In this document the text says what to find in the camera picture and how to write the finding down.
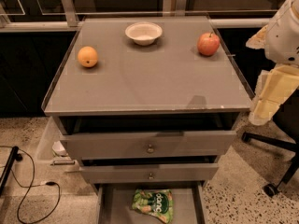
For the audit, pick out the metal window bracket left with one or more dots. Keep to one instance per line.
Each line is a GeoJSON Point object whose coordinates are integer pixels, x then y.
{"type": "Point", "coordinates": [70, 13]}

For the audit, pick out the clear plastic bin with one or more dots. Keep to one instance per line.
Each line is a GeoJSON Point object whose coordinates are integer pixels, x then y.
{"type": "Point", "coordinates": [45, 154]}

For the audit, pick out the red apple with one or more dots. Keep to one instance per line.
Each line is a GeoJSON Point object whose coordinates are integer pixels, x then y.
{"type": "Point", "coordinates": [208, 44]}

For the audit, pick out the bottom grey drawer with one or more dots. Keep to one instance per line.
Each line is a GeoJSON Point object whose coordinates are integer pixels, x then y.
{"type": "Point", "coordinates": [115, 205]}

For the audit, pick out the green rice chip bag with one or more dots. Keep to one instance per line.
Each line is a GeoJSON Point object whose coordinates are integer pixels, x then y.
{"type": "Point", "coordinates": [156, 203]}

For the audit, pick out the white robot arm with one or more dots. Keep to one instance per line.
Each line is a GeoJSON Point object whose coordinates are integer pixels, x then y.
{"type": "Point", "coordinates": [280, 41]}

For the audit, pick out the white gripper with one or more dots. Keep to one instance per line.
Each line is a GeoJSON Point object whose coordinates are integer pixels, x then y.
{"type": "Point", "coordinates": [282, 39]}

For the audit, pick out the white paper bowl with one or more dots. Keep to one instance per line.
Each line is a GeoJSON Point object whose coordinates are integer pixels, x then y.
{"type": "Point", "coordinates": [143, 33]}

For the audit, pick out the grey drawer cabinet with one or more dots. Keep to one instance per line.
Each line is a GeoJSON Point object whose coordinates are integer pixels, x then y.
{"type": "Point", "coordinates": [165, 87]}

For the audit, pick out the top grey drawer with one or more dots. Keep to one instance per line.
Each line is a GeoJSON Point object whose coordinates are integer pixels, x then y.
{"type": "Point", "coordinates": [92, 146]}

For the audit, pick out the grey drawer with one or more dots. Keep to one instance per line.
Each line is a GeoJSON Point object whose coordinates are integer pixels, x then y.
{"type": "Point", "coordinates": [92, 146]}
{"type": "Point", "coordinates": [115, 205]}
{"type": "Point", "coordinates": [149, 173]}

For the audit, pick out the black floor bar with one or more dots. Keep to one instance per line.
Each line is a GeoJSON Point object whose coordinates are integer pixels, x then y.
{"type": "Point", "coordinates": [7, 168]}

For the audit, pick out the orange fruit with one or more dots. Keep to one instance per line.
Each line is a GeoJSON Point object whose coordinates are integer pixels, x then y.
{"type": "Point", "coordinates": [87, 57]}

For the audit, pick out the middle grey drawer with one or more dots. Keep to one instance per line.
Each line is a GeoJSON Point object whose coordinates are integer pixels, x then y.
{"type": "Point", "coordinates": [149, 173]}

